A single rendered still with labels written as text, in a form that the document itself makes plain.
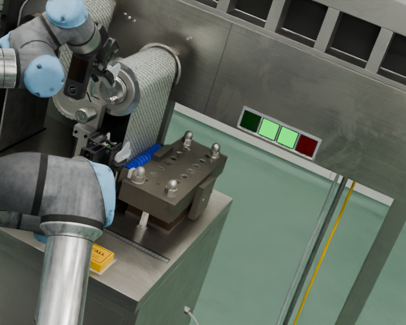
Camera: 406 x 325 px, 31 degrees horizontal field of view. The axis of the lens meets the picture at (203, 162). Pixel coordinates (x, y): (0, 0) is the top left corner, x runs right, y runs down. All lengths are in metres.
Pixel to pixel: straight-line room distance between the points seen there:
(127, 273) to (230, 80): 0.66
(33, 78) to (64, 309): 0.42
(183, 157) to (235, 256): 1.60
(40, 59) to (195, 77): 0.87
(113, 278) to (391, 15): 0.99
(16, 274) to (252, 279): 1.82
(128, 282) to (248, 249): 2.02
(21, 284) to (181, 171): 0.54
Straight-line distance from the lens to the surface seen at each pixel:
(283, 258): 3.82
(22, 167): 1.32
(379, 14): 1.99
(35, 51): 1.41
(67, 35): 1.51
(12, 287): 2.00
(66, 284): 1.30
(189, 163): 2.13
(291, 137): 2.11
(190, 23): 2.14
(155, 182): 1.97
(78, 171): 1.33
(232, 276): 3.54
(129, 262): 1.87
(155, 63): 2.00
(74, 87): 1.65
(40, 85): 1.38
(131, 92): 1.88
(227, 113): 2.16
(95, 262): 1.80
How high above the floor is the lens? 1.99
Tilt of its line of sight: 27 degrees down
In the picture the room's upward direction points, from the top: 18 degrees clockwise
